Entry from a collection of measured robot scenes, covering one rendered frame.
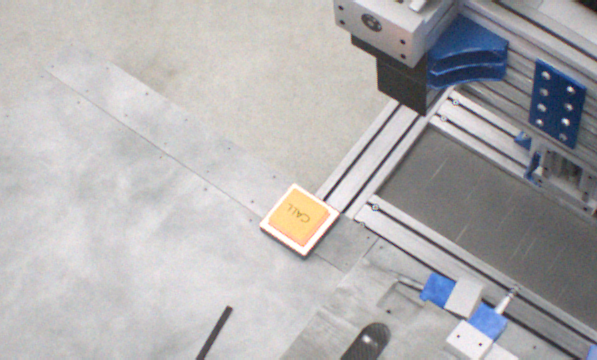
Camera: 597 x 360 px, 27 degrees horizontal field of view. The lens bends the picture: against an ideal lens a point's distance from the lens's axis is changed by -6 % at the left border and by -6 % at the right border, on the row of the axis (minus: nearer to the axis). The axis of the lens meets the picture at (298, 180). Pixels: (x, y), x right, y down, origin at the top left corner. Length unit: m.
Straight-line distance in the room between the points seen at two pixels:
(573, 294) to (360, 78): 0.78
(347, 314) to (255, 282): 0.18
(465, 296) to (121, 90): 0.63
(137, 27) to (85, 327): 1.35
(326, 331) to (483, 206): 0.89
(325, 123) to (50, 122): 0.99
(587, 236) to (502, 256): 0.18
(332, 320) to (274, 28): 1.41
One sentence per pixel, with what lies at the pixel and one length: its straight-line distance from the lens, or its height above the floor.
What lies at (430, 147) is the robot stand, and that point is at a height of 0.21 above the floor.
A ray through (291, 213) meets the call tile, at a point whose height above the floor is 0.84.
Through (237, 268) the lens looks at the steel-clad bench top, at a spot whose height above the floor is 0.80.
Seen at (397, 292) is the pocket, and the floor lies 0.87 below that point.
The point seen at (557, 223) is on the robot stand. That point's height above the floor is 0.21.
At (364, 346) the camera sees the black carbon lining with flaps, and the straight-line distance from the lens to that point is 1.69.
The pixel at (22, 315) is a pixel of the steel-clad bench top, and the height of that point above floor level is 0.80.
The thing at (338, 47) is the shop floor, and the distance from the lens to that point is 2.97.
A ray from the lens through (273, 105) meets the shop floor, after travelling 2.90.
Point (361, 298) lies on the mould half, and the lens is 1.70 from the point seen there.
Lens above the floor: 2.45
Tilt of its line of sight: 61 degrees down
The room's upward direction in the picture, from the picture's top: 9 degrees counter-clockwise
